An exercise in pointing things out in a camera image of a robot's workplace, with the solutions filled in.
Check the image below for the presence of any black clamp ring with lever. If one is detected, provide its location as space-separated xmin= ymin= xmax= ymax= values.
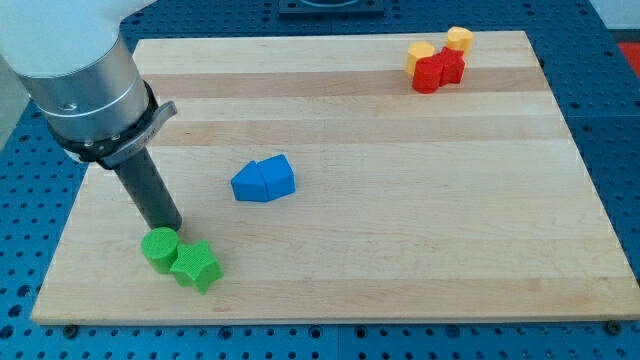
xmin=47 ymin=81 xmax=178 ymax=170

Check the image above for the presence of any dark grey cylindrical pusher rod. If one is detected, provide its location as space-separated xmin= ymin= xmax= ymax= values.
xmin=114 ymin=148 xmax=182 ymax=231

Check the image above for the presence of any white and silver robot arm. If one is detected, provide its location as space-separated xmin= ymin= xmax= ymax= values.
xmin=1 ymin=0 xmax=182 ymax=230

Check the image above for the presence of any green star block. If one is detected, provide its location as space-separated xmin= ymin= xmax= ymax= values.
xmin=170 ymin=239 xmax=224 ymax=295

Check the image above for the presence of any red star block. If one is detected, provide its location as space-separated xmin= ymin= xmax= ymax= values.
xmin=439 ymin=47 xmax=466 ymax=86

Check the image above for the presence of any yellow heart block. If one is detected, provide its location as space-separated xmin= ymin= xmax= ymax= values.
xmin=445 ymin=26 xmax=474 ymax=57

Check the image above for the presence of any green cylinder block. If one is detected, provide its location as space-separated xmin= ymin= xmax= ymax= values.
xmin=141 ymin=227 xmax=179 ymax=274

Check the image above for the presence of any blue triangle block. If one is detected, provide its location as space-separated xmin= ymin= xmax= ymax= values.
xmin=231 ymin=161 xmax=269 ymax=202

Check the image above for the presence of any blue cube block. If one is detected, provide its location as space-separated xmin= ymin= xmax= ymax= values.
xmin=257 ymin=154 xmax=296 ymax=201

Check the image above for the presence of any light wooden board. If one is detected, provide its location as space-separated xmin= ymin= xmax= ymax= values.
xmin=32 ymin=31 xmax=639 ymax=326

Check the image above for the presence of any yellow hexagon block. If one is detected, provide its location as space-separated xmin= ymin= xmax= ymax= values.
xmin=405 ymin=41 xmax=435 ymax=76

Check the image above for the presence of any red cylinder block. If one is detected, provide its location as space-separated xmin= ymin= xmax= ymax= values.
xmin=412 ymin=56 xmax=443 ymax=94

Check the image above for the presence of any dark square mount plate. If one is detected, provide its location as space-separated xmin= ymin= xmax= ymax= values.
xmin=278 ymin=0 xmax=385 ymax=17

